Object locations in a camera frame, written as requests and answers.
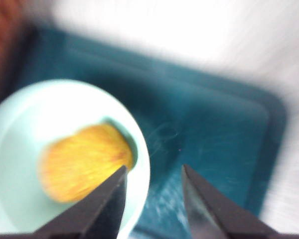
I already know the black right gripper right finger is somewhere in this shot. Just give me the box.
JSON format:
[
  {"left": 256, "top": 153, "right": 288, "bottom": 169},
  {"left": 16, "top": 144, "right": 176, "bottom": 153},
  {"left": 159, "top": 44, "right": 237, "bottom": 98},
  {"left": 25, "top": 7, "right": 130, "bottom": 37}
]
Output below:
[{"left": 182, "top": 163, "right": 299, "bottom": 239}]

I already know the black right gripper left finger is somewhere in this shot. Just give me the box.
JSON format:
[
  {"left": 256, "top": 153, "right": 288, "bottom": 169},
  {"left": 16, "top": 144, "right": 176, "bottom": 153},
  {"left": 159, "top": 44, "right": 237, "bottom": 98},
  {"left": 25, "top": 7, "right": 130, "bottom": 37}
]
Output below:
[{"left": 0, "top": 165, "right": 128, "bottom": 239}]

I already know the brownish yellow round fruit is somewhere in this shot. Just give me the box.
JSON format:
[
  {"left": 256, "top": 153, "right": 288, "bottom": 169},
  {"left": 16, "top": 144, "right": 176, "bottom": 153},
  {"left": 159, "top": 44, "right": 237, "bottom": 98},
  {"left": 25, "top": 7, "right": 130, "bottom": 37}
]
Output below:
[{"left": 37, "top": 123, "right": 138, "bottom": 204}]

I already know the teal ribbed bowl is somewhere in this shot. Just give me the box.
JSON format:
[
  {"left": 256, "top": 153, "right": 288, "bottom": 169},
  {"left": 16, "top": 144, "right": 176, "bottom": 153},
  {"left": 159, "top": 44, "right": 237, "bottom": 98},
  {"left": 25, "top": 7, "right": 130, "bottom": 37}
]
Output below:
[{"left": 0, "top": 79, "right": 151, "bottom": 239}]

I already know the dark teal rectangular tray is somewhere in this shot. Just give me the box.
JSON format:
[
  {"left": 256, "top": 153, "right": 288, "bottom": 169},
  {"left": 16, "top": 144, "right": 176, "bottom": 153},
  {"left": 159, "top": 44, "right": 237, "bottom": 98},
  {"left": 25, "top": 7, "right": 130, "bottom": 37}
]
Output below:
[{"left": 14, "top": 24, "right": 290, "bottom": 239}]

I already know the brown wicker basket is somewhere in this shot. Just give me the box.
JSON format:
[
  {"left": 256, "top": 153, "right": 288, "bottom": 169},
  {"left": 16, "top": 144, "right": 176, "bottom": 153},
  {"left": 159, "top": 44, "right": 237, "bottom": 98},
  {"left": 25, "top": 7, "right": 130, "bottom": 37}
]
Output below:
[{"left": 0, "top": 0, "right": 25, "bottom": 105}]

